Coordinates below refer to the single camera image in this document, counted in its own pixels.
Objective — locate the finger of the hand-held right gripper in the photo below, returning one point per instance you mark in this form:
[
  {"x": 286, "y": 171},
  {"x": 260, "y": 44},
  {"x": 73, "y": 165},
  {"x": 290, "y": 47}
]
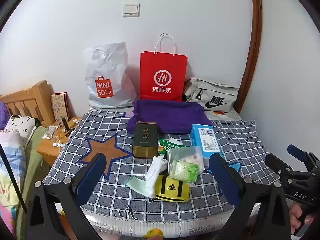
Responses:
[
  {"x": 276, "y": 165},
  {"x": 297, "y": 152}
]

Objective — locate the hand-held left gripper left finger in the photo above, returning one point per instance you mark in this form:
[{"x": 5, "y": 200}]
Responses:
[{"x": 91, "y": 177}]

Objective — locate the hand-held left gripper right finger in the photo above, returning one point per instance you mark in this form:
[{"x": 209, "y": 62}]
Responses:
[{"x": 225, "y": 180}]

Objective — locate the light green sock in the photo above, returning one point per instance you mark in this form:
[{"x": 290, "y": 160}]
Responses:
[{"x": 135, "y": 182}]

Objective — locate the yellow black sock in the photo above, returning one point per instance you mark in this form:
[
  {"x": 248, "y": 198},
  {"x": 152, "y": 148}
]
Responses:
[{"x": 172, "y": 189}]

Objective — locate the green tissue packet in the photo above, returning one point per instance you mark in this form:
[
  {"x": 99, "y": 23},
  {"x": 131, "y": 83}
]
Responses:
[{"x": 173, "y": 147}]

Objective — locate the white sock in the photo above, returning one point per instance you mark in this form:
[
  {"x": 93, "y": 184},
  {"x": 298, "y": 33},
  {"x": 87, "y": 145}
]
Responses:
[{"x": 155, "y": 175}]

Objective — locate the person's right hand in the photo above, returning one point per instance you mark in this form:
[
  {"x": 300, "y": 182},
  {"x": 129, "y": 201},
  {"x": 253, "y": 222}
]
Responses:
[{"x": 296, "y": 215}]

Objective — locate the checkered blanket with stars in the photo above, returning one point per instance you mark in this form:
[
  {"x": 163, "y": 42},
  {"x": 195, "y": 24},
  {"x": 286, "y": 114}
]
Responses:
[{"x": 125, "y": 200}]

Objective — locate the blue tissue box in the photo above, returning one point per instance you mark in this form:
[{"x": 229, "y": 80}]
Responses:
[{"x": 205, "y": 141}]

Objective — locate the white tube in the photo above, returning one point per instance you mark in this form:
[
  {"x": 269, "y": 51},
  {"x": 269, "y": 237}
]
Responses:
[{"x": 58, "y": 144}]

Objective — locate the wooden nightstand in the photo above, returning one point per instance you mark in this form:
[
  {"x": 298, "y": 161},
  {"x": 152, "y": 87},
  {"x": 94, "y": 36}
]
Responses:
[{"x": 50, "y": 148}]

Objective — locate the small black box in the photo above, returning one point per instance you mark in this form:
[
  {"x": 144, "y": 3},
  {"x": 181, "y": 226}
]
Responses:
[{"x": 65, "y": 123}]

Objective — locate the clear plastic wrapper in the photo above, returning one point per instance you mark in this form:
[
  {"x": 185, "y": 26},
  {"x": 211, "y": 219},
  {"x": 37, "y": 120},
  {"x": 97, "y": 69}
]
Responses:
[{"x": 50, "y": 132}]

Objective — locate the green sheet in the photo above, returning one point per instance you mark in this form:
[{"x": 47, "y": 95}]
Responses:
[{"x": 32, "y": 160}]

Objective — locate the dark tin box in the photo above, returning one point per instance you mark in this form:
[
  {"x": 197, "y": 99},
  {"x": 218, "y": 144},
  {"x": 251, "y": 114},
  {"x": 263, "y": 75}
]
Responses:
[{"x": 145, "y": 140}]

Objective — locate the patterned notebook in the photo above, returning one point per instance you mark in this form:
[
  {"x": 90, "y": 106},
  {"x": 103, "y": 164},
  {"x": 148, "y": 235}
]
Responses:
[{"x": 60, "y": 107}]

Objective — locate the colourful quilt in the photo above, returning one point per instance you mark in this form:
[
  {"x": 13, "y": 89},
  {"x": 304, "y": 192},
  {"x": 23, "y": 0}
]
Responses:
[{"x": 10, "y": 160}]

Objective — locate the yellow toy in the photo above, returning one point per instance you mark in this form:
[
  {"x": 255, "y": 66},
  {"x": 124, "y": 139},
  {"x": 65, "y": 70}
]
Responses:
[{"x": 153, "y": 233}]

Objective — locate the purple towel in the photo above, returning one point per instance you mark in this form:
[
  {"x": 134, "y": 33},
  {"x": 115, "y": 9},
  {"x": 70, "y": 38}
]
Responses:
[{"x": 170, "y": 116}]

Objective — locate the grey waist bag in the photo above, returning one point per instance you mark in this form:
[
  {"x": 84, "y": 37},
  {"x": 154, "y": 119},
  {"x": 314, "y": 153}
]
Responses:
[{"x": 212, "y": 95}]

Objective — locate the white pillow with black flowers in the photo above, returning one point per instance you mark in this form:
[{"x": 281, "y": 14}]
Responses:
[{"x": 20, "y": 127}]

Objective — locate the wooden headboard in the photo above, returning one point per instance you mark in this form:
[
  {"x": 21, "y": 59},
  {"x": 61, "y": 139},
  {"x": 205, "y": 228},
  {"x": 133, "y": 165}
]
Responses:
[{"x": 37, "y": 97}]

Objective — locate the white plastic shopping bag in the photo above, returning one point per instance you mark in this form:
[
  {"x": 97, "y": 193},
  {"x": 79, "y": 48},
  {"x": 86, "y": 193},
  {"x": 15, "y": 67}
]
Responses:
[{"x": 107, "y": 80}]

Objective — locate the purple plush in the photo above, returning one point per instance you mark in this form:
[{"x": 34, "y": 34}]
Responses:
[{"x": 2, "y": 115}]

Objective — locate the red paper bag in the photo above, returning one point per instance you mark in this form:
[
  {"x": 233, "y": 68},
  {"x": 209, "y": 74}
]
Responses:
[{"x": 162, "y": 72}]

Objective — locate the wooden door frame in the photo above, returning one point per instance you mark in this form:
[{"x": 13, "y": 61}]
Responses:
[{"x": 255, "y": 30}]

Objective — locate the white light switch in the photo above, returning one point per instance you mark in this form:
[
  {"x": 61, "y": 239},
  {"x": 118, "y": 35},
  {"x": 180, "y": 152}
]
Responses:
[{"x": 131, "y": 10}]

